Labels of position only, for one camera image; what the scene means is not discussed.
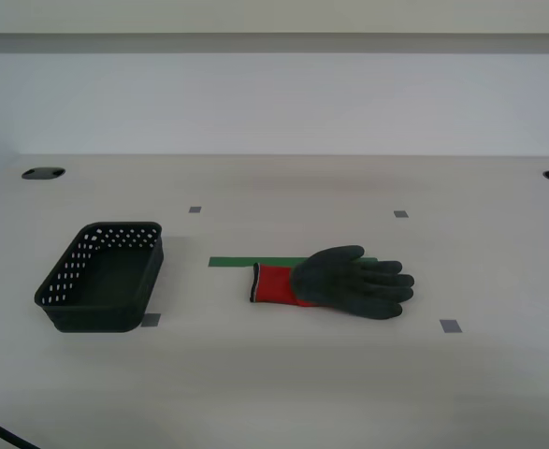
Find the red and black work glove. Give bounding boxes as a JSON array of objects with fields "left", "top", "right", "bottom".
[{"left": 247, "top": 244, "right": 416, "bottom": 322}]

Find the black perforated plastic basket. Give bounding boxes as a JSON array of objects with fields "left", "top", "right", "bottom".
[{"left": 34, "top": 221, "right": 166, "bottom": 335}]

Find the green tape strip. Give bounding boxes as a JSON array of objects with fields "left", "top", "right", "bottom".
[{"left": 208, "top": 255, "right": 379, "bottom": 269}]

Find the black floor cable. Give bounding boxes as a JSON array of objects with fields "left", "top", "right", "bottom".
[{"left": 0, "top": 410, "right": 42, "bottom": 449}]

